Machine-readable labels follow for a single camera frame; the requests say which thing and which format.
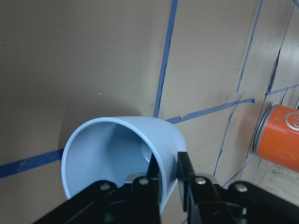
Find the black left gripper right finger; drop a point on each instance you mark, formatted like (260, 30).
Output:
(206, 202)

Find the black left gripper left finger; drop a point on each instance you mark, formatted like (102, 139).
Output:
(136, 202)

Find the light blue plastic cup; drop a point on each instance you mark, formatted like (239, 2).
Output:
(113, 148)

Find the orange soda can container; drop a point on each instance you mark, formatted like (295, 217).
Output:
(277, 137)

